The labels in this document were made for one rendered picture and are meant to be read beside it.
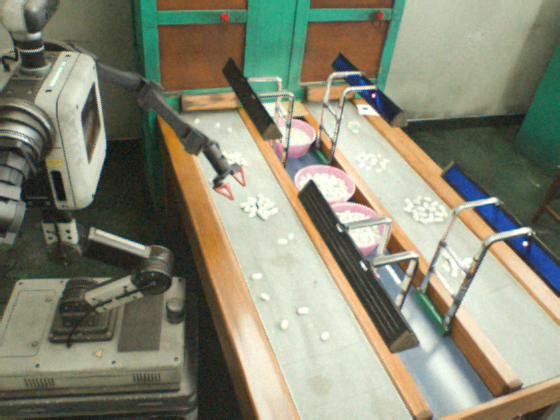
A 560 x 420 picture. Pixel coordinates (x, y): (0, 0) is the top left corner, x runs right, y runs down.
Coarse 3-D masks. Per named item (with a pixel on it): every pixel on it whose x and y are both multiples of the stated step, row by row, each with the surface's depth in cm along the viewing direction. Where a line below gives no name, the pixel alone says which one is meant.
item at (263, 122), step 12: (228, 60) 226; (228, 72) 222; (240, 72) 214; (240, 84) 211; (240, 96) 207; (252, 108) 197; (264, 108) 191; (252, 120) 194; (264, 120) 188; (264, 132) 185; (276, 132) 185
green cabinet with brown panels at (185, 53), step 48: (144, 0) 213; (192, 0) 222; (240, 0) 229; (288, 0) 237; (336, 0) 246; (384, 0) 255; (144, 48) 226; (192, 48) 236; (240, 48) 244; (288, 48) 253; (336, 48) 263; (384, 48) 272
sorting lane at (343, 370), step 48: (240, 144) 238; (240, 192) 209; (240, 240) 186; (288, 240) 189; (288, 288) 170; (336, 288) 172; (288, 336) 154; (336, 336) 156; (288, 384) 141; (336, 384) 143; (384, 384) 144
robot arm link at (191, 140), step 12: (156, 84) 191; (156, 96) 188; (144, 108) 193; (156, 108) 186; (168, 108) 182; (168, 120) 180; (180, 120) 177; (180, 132) 175; (192, 132) 171; (192, 144) 171
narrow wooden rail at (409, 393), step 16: (240, 112) 258; (256, 144) 238; (272, 160) 226; (288, 176) 217; (288, 192) 208; (304, 224) 194; (320, 240) 187; (320, 256) 182; (336, 272) 175; (352, 304) 164; (368, 320) 159; (368, 336) 155; (384, 352) 150; (384, 368) 148; (400, 368) 146; (400, 384) 142; (416, 400) 139; (416, 416) 135; (432, 416) 136
